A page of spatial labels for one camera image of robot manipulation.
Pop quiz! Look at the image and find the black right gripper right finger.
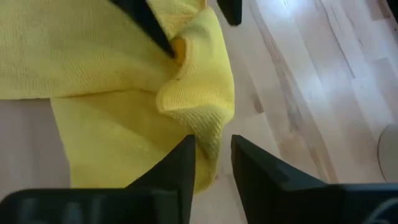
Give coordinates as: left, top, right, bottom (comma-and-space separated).
230, 134, 398, 224

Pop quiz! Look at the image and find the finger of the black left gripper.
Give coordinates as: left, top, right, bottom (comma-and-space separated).
108, 0, 177, 58
216, 0, 243, 26

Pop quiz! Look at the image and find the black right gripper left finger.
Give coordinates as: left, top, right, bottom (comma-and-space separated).
0, 134, 196, 224

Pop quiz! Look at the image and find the yellow microfiber towel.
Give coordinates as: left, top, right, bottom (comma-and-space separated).
0, 0, 236, 195

